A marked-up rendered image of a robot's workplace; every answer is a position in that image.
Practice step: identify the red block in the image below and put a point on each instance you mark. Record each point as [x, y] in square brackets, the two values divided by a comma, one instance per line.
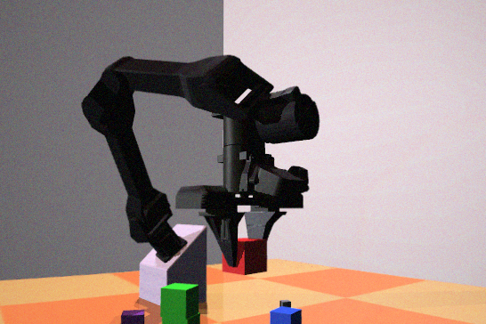
[251, 257]

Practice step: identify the blue cube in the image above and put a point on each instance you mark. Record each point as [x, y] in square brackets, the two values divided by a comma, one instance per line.
[286, 315]

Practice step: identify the purple block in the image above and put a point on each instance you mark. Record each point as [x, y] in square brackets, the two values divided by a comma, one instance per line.
[132, 317]

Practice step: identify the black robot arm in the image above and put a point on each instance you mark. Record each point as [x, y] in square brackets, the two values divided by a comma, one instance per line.
[212, 84]

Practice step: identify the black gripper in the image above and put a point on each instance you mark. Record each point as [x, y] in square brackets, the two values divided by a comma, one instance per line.
[221, 203]

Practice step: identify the green block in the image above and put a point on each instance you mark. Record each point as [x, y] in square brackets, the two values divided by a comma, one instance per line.
[192, 320]
[179, 301]

